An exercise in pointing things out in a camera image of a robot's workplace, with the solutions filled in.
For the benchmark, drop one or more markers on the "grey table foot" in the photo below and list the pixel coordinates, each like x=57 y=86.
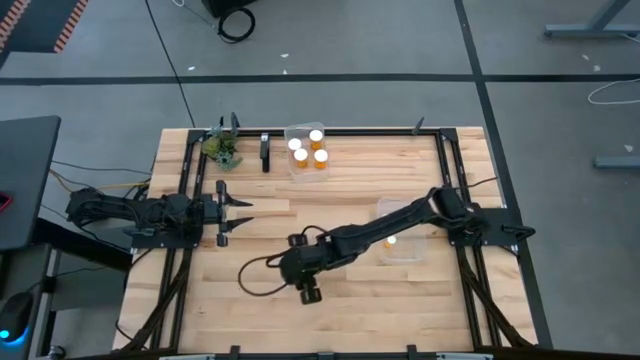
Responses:
x=620 y=162

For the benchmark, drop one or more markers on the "grey table leg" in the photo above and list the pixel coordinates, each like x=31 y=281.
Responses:
x=590 y=32

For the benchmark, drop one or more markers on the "small green artificial plant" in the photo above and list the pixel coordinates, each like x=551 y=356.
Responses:
x=222 y=146

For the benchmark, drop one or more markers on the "black upright bracket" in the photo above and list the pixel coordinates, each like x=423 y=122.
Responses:
x=265 y=152

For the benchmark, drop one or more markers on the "wide orange pill bottle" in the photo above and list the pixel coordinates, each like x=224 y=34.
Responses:
x=315 y=135
x=294 y=143
x=321 y=155
x=300 y=154

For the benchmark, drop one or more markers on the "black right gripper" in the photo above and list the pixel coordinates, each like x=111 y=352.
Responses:
x=300 y=267

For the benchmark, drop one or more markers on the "black mat with orange stripes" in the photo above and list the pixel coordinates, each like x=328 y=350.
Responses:
x=40 y=25

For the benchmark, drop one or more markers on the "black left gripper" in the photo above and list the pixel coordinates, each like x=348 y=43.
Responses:
x=221 y=212

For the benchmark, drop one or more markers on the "black mouse with blue light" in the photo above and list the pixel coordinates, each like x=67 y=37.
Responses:
x=15 y=315

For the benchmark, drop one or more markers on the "black metal table frame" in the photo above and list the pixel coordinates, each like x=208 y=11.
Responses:
x=375 y=132

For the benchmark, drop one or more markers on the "narrow orange pill bottle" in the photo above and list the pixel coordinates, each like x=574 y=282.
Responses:
x=391 y=240

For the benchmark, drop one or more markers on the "clear plastic bin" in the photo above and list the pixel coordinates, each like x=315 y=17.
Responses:
x=307 y=175
x=407 y=252

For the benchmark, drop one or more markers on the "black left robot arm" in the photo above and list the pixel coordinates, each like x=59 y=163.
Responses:
x=150 y=215

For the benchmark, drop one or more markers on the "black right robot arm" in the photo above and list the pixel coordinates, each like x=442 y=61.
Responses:
x=390 y=220

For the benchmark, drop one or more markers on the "black box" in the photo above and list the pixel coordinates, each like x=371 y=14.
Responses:
x=225 y=5

